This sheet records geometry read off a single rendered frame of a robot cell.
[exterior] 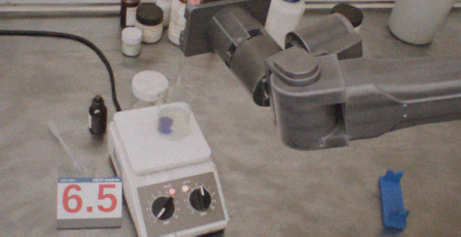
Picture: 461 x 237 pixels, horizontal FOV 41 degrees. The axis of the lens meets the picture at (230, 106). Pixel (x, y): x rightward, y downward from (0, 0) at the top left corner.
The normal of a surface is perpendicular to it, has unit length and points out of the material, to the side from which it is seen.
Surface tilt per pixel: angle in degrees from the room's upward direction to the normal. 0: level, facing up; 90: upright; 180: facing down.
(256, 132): 0
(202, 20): 90
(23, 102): 0
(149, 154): 0
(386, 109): 83
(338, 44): 20
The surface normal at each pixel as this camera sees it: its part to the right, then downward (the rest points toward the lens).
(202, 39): 0.48, 0.65
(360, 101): 0.00, 0.59
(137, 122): 0.15, -0.72
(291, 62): -0.16, -0.80
